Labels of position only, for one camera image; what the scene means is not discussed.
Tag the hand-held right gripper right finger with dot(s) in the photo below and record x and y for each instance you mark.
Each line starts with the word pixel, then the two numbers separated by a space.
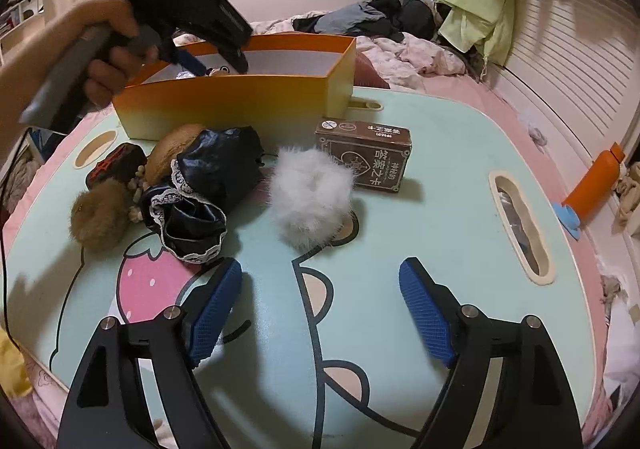
pixel 425 314

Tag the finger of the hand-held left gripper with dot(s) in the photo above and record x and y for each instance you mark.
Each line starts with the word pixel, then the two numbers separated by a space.
pixel 189 63
pixel 234 56

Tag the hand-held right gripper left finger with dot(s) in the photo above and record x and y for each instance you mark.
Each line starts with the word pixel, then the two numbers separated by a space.
pixel 215 309

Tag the orange cardboard box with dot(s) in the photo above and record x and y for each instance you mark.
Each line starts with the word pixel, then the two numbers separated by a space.
pixel 225 104

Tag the brown round hair bun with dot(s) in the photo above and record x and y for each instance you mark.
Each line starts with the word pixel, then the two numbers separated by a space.
pixel 167 151

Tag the black lace-trimmed doll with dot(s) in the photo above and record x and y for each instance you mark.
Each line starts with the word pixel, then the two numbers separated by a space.
pixel 215 174

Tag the white fluffy scrunchie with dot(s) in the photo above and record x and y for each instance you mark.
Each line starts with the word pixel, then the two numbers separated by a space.
pixel 310 199

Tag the brown fluffy scrunchie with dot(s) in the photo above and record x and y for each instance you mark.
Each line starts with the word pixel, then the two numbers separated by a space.
pixel 97 219

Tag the brown card box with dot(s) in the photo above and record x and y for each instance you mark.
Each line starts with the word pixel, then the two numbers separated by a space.
pixel 365 159

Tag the person's left forearm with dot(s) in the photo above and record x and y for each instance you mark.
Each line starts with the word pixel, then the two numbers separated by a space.
pixel 25 64

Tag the person's left hand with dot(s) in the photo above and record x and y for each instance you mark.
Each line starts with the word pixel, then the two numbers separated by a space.
pixel 115 74

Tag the small beige trinket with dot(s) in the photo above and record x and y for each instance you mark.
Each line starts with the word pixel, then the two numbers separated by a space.
pixel 219 71

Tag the dark red pillow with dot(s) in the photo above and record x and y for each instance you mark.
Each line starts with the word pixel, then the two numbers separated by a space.
pixel 370 71

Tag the pile of dark clothes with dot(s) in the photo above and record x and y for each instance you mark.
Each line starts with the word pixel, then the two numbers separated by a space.
pixel 370 14

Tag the small blue cloth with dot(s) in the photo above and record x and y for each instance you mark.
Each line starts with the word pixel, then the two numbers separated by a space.
pixel 567 221

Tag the pink crumpled blanket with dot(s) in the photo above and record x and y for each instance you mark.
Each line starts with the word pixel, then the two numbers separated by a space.
pixel 415 54

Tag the yellow cloth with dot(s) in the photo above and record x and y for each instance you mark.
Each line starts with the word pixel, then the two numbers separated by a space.
pixel 12 364

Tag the orange bottle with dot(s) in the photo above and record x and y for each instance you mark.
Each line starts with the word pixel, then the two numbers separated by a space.
pixel 595 184

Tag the light green garment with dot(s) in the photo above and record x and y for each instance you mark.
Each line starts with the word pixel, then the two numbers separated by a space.
pixel 475 9

